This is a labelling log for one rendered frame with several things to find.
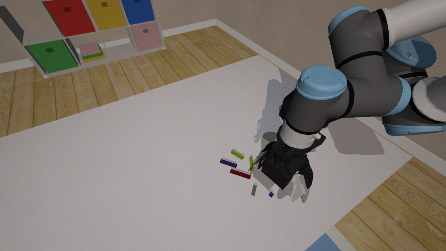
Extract dark red rod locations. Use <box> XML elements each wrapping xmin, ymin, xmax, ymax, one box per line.
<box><xmin>230</xmin><ymin>169</ymin><xmax>251</xmax><ymax>179</ymax></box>

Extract purple rod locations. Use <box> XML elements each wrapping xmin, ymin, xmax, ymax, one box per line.
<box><xmin>220</xmin><ymin>159</ymin><xmax>237</xmax><ymax>168</ymax></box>

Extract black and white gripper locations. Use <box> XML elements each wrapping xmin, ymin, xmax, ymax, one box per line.
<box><xmin>252</xmin><ymin>125</ymin><xmax>316</xmax><ymax>203</ymax></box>

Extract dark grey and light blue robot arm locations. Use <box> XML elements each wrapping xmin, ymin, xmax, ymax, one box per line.
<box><xmin>280</xmin><ymin>0</ymin><xmax>446</xmax><ymax>149</ymax></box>

